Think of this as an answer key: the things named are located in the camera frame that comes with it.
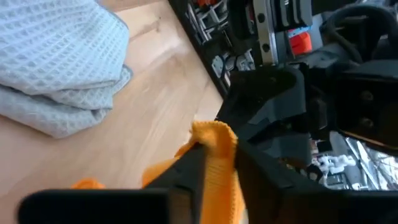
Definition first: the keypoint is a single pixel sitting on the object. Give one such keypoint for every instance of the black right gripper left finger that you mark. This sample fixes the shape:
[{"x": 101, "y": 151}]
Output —
[{"x": 124, "y": 207}]

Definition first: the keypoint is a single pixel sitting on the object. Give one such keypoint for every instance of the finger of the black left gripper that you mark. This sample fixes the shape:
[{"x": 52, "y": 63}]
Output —
[
  {"x": 286, "y": 137},
  {"x": 264, "y": 93}
]

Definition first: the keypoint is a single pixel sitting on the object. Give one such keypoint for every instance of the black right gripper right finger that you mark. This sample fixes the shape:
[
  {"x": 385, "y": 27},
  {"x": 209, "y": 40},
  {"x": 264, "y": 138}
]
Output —
[{"x": 295, "y": 205}]

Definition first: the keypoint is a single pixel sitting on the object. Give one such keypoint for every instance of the orange microfiber towel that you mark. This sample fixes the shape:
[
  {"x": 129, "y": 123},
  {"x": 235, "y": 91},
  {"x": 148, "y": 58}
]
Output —
[{"x": 217, "y": 186}]

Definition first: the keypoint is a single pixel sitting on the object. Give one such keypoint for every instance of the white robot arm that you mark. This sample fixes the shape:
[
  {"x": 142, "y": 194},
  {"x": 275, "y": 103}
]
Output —
[{"x": 337, "y": 163}]

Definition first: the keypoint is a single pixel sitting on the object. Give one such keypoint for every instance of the grey waffle microfiber towel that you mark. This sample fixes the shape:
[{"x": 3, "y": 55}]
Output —
[{"x": 56, "y": 56}]

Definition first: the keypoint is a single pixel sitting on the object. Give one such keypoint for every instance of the red plastic block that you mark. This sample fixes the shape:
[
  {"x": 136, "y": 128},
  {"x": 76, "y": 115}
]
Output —
[{"x": 300, "y": 43}]

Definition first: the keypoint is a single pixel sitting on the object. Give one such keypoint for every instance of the silver perforated rail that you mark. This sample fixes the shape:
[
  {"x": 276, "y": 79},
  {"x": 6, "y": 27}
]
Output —
[{"x": 264, "y": 31}]

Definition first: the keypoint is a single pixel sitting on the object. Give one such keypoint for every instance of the black aluminium table frame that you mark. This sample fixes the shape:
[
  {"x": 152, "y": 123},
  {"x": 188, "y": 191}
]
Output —
[{"x": 204, "y": 54}]

